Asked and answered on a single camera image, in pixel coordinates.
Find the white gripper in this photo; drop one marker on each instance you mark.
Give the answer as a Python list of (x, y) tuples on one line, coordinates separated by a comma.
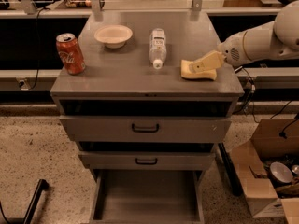
[(231, 51)]

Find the yellow sponge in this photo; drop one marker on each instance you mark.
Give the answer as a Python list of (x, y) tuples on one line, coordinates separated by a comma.
[(187, 74)]

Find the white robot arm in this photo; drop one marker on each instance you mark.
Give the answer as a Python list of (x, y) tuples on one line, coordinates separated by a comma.
[(275, 40)]

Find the grey metal drawer cabinet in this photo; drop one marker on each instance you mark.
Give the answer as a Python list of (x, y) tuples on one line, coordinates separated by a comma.
[(123, 82)]

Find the grey top drawer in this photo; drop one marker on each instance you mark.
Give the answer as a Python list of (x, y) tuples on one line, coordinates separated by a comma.
[(145, 129)]

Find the grey middle drawer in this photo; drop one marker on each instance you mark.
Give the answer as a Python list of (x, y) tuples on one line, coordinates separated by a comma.
[(191, 161)]

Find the grey open bottom drawer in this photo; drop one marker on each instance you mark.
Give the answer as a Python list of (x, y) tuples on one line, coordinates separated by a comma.
[(147, 197)]

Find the clear plastic water bottle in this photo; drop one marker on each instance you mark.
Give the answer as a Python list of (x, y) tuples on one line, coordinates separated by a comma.
[(157, 48)]

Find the brown cardboard box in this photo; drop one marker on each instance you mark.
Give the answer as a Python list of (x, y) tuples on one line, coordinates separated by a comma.
[(273, 140)]

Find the white paper bowl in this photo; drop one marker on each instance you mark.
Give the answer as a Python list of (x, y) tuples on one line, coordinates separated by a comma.
[(113, 36)]

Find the white bowl in box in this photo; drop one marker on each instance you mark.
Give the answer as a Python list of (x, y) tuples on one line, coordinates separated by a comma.
[(281, 172)]

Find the red cola can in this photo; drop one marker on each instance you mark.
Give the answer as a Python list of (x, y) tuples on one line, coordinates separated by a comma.
[(70, 53)]

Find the black metal stand leg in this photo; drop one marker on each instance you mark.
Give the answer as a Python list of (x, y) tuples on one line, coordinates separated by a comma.
[(41, 186)]

